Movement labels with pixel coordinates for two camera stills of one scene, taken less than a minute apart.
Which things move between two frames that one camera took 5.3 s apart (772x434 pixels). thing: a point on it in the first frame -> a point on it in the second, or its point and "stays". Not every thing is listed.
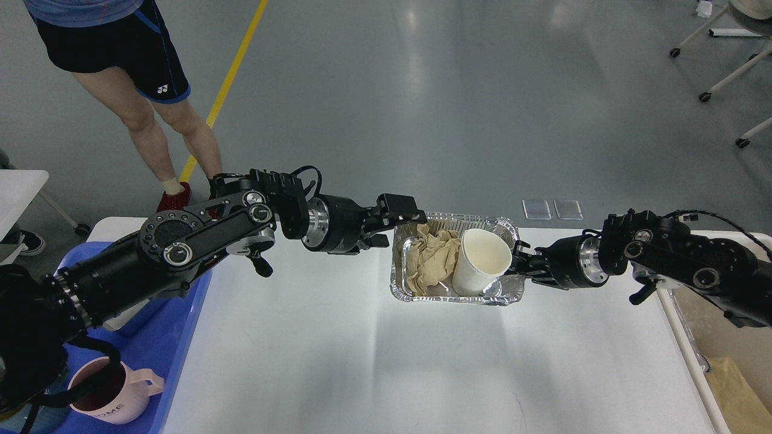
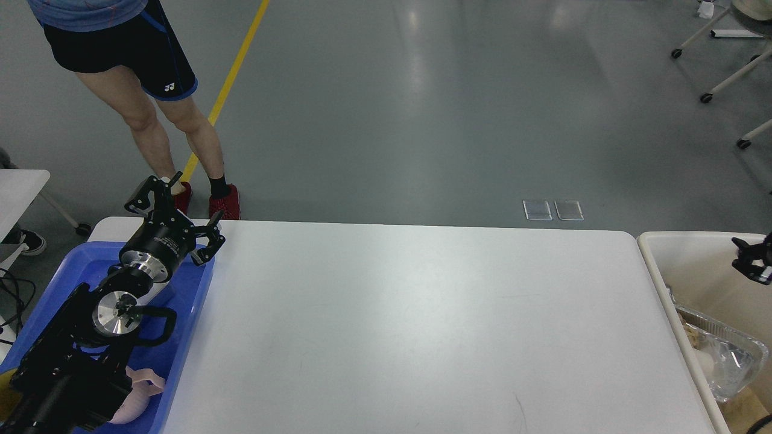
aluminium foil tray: [508, 289] -> [728, 360]
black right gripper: [569, 263] -> [755, 260]
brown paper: [430, 258] -> [693, 334]
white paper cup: [481, 258] -> [705, 361]
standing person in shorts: [123, 52] stays
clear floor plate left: [537, 209] stays
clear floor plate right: [567, 209] stays
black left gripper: [336, 226] -> [156, 249]
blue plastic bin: [158, 334] stays
